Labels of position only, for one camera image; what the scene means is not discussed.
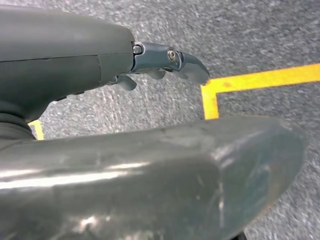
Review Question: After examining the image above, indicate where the yellow tape square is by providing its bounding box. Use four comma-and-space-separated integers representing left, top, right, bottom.
27, 119, 45, 141
200, 62, 320, 121

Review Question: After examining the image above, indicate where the left robot arm sleeve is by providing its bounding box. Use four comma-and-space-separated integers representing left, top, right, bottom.
0, 100, 36, 150

